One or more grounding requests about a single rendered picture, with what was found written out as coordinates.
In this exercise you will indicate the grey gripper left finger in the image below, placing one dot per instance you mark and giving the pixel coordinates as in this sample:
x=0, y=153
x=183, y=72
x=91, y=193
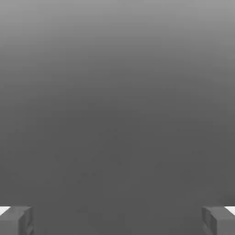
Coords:
x=12, y=221

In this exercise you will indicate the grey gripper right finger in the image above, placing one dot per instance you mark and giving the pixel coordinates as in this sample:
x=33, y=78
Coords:
x=223, y=222

